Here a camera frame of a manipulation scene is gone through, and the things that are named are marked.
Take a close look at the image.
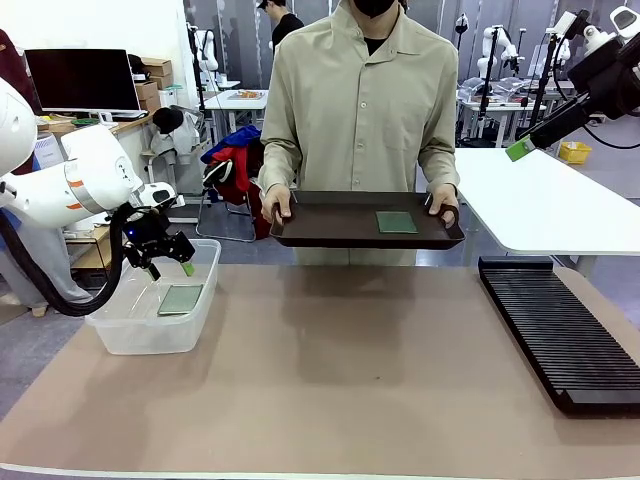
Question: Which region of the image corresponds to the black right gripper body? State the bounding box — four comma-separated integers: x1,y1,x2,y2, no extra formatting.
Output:
567,42,640,120

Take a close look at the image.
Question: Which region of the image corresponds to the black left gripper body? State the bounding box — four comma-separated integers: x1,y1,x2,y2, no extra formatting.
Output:
122,207,196,266

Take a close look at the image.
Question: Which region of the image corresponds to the green square PCB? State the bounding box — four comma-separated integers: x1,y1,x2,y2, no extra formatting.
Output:
157,283,205,317
375,211,419,235

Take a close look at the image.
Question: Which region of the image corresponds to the dark brown serving tray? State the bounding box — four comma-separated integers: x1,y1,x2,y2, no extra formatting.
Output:
269,190,466,250

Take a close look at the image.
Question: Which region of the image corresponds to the person's left forearm beige sleeve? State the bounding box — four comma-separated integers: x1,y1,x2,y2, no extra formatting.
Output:
417,144,461,194

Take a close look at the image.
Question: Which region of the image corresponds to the person's right forearm beige sleeve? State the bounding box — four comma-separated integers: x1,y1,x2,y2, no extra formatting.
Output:
258,144,301,194

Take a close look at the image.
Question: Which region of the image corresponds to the person's right hand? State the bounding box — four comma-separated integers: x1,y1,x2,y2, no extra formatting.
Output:
261,188,295,225

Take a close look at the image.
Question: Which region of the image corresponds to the person's left hand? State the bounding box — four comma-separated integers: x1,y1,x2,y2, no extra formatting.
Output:
427,185,460,227

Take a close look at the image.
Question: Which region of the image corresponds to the yellow plastic bin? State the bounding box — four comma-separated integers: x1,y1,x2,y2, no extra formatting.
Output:
558,141,593,165

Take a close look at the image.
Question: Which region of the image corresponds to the black tripod pole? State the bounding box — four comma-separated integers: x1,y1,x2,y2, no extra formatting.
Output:
519,34,559,141

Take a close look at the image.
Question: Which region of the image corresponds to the white background table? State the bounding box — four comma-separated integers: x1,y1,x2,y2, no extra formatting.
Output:
204,89,269,146
457,89,546,149

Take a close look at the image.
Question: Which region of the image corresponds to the clear plastic storage box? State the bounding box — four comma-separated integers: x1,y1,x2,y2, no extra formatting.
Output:
84,238,222,356

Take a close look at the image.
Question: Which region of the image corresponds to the large white table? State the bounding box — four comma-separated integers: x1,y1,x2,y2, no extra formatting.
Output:
452,147,640,257

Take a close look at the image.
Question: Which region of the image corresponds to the wood-topped white desk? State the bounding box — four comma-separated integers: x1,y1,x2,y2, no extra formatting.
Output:
37,112,156,221

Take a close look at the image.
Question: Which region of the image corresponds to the grey white garment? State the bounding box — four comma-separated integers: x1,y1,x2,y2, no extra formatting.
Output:
149,110,211,166

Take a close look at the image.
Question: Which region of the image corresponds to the black cap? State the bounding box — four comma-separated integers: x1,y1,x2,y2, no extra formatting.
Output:
152,107,185,136

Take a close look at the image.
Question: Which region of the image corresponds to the red and blue clothes pile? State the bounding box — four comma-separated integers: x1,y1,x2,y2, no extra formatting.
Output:
201,124,266,241

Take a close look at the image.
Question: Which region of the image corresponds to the white air purifier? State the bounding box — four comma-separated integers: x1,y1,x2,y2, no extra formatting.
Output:
34,134,69,169

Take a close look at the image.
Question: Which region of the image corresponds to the black stand with white lamp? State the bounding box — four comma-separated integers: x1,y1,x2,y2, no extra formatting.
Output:
452,14,469,86

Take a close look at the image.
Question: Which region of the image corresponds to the black computer monitor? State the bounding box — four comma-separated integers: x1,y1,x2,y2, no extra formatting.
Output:
24,48,143,114

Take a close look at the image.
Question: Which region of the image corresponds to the brown table mat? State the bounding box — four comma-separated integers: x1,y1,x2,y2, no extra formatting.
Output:
0,264,640,474

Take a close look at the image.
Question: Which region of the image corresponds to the person torso beige shirt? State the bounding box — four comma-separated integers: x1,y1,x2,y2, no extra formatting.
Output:
258,0,461,266

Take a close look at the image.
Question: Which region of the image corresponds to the black slotted PCB rack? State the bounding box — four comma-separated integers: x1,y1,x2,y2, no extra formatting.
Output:
478,255,640,415

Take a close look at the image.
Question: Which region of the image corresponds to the black face mask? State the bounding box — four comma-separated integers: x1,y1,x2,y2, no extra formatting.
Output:
352,0,401,20

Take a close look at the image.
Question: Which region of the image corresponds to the bystander in black shirt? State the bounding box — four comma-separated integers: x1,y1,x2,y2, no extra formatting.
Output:
254,0,305,51

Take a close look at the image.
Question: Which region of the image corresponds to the low wooden wire shelf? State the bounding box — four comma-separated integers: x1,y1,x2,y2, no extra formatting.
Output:
64,219,129,289

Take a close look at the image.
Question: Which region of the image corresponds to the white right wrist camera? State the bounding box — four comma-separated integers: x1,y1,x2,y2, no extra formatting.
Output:
544,9,621,56

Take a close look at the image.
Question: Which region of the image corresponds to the black camera stand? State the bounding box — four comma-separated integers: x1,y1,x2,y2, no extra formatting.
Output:
474,27,501,139

